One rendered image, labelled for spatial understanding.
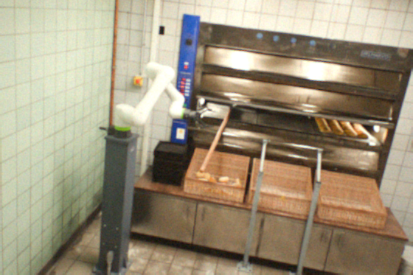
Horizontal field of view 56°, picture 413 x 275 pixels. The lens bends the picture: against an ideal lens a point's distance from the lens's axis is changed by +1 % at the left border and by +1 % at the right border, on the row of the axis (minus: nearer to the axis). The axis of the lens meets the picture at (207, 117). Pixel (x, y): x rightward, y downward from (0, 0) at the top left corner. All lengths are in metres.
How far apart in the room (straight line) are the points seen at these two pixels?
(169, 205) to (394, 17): 2.58
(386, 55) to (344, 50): 0.36
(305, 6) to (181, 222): 2.26
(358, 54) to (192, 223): 2.15
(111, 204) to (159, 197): 0.57
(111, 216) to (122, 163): 0.48
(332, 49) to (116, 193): 2.27
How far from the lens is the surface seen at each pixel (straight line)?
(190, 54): 3.72
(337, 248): 3.76
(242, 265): 3.80
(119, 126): 2.98
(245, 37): 3.69
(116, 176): 3.10
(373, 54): 3.81
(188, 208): 3.60
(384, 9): 3.79
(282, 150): 3.87
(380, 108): 3.90
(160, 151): 3.61
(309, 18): 3.68
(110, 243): 3.41
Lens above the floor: 2.24
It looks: 16 degrees down
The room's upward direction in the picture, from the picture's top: 7 degrees clockwise
